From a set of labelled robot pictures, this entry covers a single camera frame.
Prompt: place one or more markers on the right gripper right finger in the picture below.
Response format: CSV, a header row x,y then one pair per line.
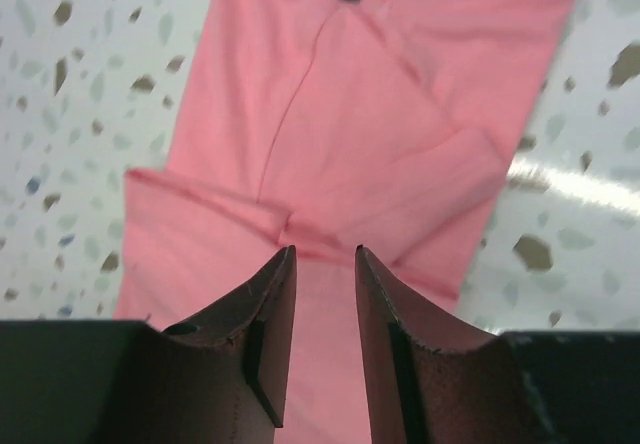
x,y
433,378

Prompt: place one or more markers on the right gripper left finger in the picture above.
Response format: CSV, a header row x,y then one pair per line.
x,y
218,376

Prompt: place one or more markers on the pink t shirt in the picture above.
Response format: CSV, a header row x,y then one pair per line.
x,y
329,124

